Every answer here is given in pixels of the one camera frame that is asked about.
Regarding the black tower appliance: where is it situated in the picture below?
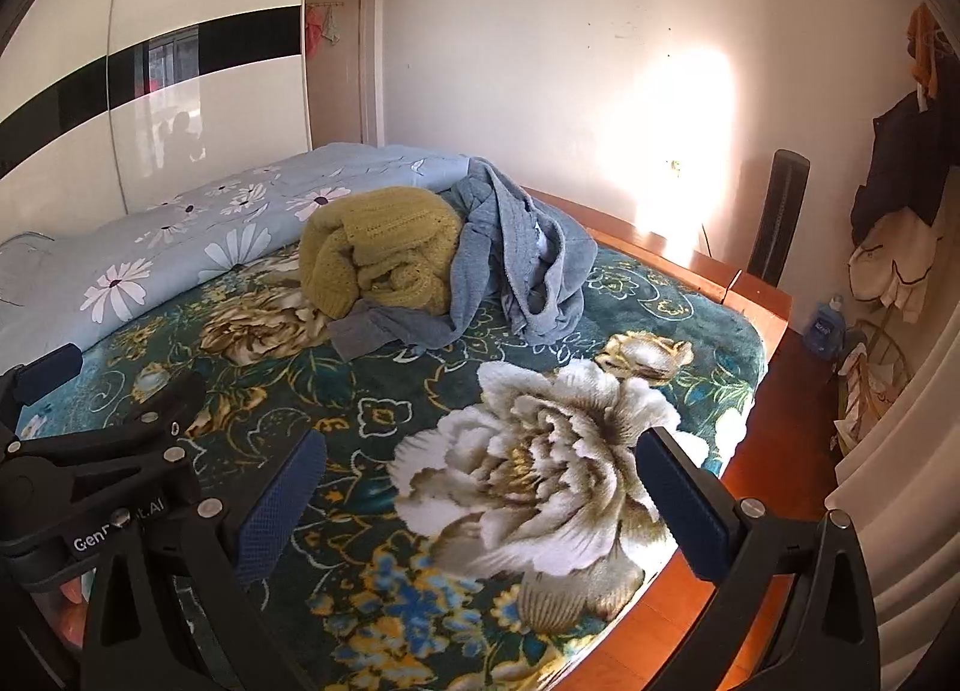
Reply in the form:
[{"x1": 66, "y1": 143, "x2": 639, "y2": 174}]
[{"x1": 746, "y1": 149, "x2": 812, "y2": 287}]

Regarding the black hanging jacket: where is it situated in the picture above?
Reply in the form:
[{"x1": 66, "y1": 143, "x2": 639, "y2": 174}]
[{"x1": 850, "y1": 86, "x2": 960, "y2": 249}]

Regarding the blue plastic bottle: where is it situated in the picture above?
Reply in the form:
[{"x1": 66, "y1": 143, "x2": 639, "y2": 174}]
[{"x1": 806, "y1": 295, "x2": 848, "y2": 362}]

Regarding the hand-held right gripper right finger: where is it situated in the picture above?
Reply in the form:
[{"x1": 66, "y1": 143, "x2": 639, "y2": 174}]
[{"x1": 636, "y1": 427, "x2": 884, "y2": 691}]

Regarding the white curtain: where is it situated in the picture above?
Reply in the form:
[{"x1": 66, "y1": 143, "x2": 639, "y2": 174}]
[{"x1": 825, "y1": 331, "x2": 960, "y2": 662}]

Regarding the rattan rack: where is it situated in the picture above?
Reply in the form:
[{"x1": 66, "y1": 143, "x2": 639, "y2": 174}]
[{"x1": 832, "y1": 316, "x2": 912, "y2": 452}]

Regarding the green floral blanket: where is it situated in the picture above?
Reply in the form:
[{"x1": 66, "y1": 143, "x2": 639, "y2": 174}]
[{"x1": 15, "y1": 241, "x2": 766, "y2": 691}]

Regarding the person's left hand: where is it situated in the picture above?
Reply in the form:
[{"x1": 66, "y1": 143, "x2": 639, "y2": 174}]
[{"x1": 58, "y1": 577, "x2": 89, "y2": 652}]

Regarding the light blue daisy quilt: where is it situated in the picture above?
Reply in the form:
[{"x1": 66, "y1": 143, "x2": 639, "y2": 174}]
[{"x1": 0, "y1": 143, "x2": 481, "y2": 377}]

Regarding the orange hanging garment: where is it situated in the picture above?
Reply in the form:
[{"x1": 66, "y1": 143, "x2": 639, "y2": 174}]
[{"x1": 905, "y1": 2, "x2": 942, "y2": 99}]

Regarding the cream hanging garment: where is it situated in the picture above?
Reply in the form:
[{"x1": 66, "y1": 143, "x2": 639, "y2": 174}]
[{"x1": 847, "y1": 207, "x2": 953, "y2": 324}]

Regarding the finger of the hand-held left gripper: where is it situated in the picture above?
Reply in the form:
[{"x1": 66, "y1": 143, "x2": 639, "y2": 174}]
[
  {"x1": 122, "y1": 370, "x2": 208, "y2": 438},
  {"x1": 0, "y1": 343, "x2": 85, "y2": 431}
]

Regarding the grey-blue garment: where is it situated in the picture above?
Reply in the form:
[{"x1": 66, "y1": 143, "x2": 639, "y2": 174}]
[{"x1": 328, "y1": 157, "x2": 599, "y2": 362}]

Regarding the wooden door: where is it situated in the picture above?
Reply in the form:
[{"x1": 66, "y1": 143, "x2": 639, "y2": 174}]
[{"x1": 306, "y1": 0, "x2": 376, "y2": 152}]

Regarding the wooden bed frame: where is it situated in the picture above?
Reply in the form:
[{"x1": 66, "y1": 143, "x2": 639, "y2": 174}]
[{"x1": 517, "y1": 187, "x2": 794, "y2": 691}]

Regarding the yellow knit sweater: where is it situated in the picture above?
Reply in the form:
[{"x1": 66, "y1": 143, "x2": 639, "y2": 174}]
[{"x1": 298, "y1": 187, "x2": 464, "y2": 321}]

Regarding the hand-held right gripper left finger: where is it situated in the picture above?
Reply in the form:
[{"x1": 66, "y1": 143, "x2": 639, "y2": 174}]
[{"x1": 81, "y1": 428, "x2": 329, "y2": 691}]

